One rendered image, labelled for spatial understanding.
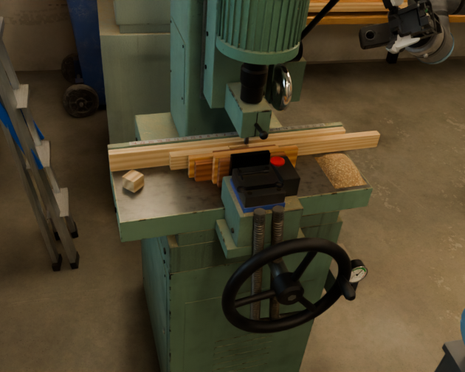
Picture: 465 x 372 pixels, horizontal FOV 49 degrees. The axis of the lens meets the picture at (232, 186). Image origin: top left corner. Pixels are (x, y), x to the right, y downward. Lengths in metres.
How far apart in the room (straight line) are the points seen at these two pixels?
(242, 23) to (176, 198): 0.40
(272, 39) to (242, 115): 0.20
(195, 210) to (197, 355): 0.56
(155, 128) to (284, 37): 0.64
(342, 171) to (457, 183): 1.82
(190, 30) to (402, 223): 1.67
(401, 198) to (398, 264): 0.48
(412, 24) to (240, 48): 0.37
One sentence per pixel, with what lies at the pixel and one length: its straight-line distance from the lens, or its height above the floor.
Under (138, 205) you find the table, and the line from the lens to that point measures 1.13.
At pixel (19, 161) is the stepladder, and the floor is 0.55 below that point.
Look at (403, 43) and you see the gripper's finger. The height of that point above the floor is 1.25.
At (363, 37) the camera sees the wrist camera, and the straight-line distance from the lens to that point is 1.22.
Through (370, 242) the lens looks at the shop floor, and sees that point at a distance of 2.47.
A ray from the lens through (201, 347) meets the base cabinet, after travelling 1.52.
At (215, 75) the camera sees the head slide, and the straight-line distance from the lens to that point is 1.22.
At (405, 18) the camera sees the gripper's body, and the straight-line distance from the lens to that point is 1.18.
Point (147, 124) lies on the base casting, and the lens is 1.57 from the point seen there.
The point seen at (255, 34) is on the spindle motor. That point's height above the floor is 1.26.
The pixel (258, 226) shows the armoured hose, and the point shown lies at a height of 0.94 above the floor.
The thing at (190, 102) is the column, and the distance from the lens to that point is 1.36.
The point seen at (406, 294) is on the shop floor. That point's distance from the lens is 2.31.
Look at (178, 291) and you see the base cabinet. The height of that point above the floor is 0.64.
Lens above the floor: 1.65
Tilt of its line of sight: 39 degrees down
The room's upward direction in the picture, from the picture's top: 6 degrees clockwise
